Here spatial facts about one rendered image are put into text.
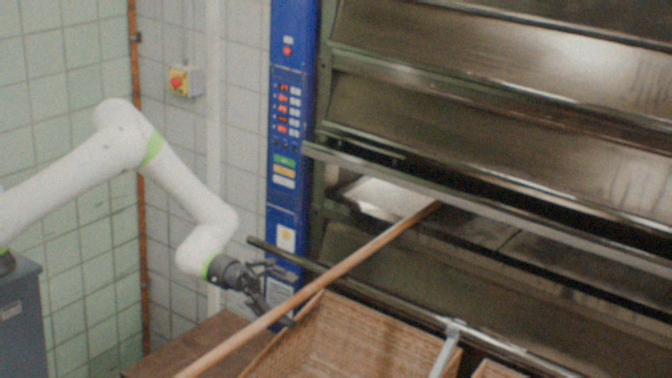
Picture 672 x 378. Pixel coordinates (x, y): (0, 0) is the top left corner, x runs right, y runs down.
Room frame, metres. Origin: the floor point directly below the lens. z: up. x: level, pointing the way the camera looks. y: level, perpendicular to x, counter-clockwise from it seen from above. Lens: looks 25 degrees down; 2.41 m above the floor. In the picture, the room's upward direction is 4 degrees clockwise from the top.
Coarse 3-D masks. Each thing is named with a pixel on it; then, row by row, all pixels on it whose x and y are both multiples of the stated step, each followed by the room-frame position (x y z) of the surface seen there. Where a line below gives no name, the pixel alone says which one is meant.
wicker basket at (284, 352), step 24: (312, 312) 2.46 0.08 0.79; (336, 312) 2.45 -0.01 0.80; (360, 312) 2.41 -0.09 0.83; (288, 336) 2.35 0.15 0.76; (312, 336) 2.46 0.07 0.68; (336, 336) 2.43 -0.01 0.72; (360, 336) 2.38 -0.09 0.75; (384, 336) 2.34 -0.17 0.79; (432, 336) 2.27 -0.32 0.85; (264, 360) 2.25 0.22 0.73; (288, 360) 2.35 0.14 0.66; (312, 360) 2.44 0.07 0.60; (336, 360) 2.40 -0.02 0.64; (360, 360) 2.36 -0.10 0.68; (384, 360) 2.32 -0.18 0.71; (408, 360) 2.28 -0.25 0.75; (432, 360) 2.24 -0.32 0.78; (456, 360) 2.18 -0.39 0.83
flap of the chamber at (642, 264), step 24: (336, 144) 2.51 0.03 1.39; (360, 168) 2.31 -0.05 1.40; (408, 168) 2.36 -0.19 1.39; (432, 192) 2.17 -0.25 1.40; (480, 192) 2.22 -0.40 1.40; (504, 192) 2.25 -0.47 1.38; (504, 216) 2.05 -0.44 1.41; (552, 216) 2.09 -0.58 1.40; (576, 216) 2.12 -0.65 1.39; (576, 240) 1.94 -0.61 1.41; (624, 240) 1.97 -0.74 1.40; (648, 240) 2.00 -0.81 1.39; (648, 264) 1.84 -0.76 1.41
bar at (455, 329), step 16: (256, 240) 2.24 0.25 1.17; (288, 256) 2.17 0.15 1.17; (320, 272) 2.10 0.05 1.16; (352, 288) 2.04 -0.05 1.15; (368, 288) 2.01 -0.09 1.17; (400, 304) 1.95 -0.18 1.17; (416, 304) 1.95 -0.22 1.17; (432, 320) 1.89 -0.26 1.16; (448, 320) 1.88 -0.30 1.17; (448, 336) 1.86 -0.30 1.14; (464, 336) 1.84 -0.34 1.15; (480, 336) 1.82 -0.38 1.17; (448, 352) 1.83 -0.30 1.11; (512, 352) 1.77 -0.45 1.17; (528, 352) 1.76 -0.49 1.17; (544, 368) 1.72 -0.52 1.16; (560, 368) 1.71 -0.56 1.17
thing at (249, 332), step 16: (432, 208) 2.49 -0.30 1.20; (400, 224) 2.34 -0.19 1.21; (384, 240) 2.24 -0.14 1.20; (352, 256) 2.12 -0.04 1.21; (336, 272) 2.04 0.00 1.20; (304, 288) 1.94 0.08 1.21; (320, 288) 1.97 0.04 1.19; (288, 304) 1.86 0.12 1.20; (272, 320) 1.80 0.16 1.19; (240, 336) 1.70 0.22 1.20; (208, 352) 1.63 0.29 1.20; (224, 352) 1.65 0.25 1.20; (192, 368) 1.57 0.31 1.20
